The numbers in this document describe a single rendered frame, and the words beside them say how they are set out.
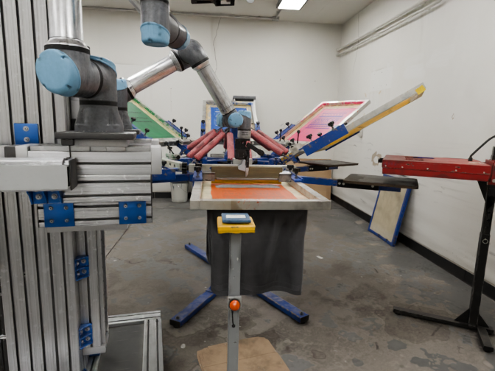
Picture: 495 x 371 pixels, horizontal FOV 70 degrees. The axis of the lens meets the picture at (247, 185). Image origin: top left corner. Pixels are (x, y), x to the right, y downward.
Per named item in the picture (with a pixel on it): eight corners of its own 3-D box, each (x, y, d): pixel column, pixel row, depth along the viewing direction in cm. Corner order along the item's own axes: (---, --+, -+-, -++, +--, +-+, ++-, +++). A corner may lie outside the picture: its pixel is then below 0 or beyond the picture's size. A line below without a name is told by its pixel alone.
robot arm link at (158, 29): (179, 50, 102) (179, 9, 100) (163, 41, 91) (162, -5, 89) (154, 51, 103) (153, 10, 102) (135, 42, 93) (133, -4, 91)
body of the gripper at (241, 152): (234, 159, 204) (234, 138, 202) (249, 159, 205) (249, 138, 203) (235, 160, 197) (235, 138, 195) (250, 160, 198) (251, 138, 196)
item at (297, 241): (303, 296, 163) (309, 205, 156) (205, 299, 158) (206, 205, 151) (302, 293, 166) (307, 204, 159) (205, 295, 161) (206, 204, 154)
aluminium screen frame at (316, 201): (330, 210, 148) (331, 201, 148) (189, 210, 142) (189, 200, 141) (289, 180, 225) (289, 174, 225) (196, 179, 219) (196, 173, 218)
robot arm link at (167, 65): (95, 88, 164) (194, 34, 174) (97, 91, 178) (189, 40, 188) (110, 111, 168) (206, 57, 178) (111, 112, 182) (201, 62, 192)
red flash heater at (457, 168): (480, 175, 239) (483, 157, 237) (496, 185, 197) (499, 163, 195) (384, 168, 263) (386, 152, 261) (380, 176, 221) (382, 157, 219)
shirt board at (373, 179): (415, 189, 254) (417, 178, 252) (417, 199, 217) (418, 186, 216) (245, 174, 306) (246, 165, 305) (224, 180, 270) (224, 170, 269)
